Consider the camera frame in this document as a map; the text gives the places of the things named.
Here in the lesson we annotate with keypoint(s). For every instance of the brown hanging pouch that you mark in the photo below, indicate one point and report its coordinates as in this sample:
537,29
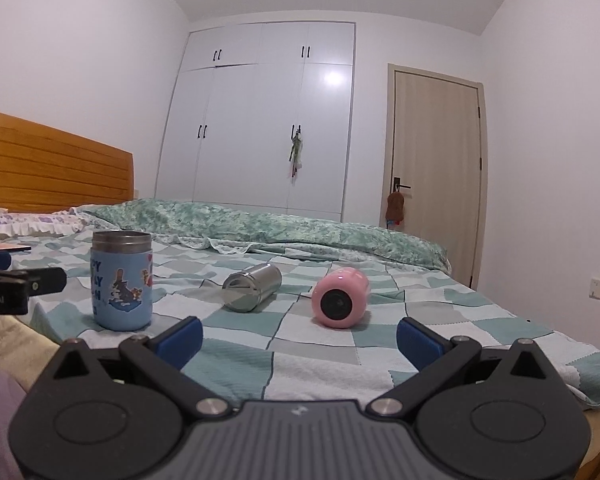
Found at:
395,210

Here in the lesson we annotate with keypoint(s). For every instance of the wooden headboard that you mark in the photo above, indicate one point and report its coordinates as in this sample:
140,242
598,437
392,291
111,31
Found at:
50,170

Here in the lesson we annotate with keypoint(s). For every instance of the green floral quilt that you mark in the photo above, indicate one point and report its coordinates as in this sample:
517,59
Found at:
280,225

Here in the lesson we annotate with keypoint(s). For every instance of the checkered green bed sheet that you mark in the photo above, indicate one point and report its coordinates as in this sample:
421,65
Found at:
305,350

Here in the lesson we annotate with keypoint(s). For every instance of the stainless steel cup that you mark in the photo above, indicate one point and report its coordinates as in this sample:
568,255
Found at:
252,287

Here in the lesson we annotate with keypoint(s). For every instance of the white wardrobe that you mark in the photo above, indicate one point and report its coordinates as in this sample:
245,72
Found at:
255,125

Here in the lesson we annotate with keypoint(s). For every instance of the pink cup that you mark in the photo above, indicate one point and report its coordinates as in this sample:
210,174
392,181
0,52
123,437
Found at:
340,300

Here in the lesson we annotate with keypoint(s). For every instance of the flat dark phone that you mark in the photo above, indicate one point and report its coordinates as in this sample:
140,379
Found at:
5,248

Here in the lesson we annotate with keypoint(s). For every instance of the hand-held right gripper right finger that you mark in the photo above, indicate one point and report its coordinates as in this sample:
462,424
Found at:
417,342

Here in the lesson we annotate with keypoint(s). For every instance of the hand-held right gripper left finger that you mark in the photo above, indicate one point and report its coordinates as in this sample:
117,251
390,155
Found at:
182,341

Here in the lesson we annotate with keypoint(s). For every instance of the blue cartoon print cup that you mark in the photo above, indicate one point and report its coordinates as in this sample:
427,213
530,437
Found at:
122,285

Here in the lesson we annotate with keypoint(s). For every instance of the beige wooden door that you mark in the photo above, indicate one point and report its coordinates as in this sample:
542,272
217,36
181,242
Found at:
435,170

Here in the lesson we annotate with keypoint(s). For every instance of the purple floral pillow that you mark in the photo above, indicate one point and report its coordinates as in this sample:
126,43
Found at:
25,224

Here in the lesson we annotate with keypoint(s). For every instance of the yellow cloth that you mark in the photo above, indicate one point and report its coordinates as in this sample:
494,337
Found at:
15,340

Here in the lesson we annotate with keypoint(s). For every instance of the hanging tassel ornament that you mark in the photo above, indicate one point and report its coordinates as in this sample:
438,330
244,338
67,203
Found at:
296,152

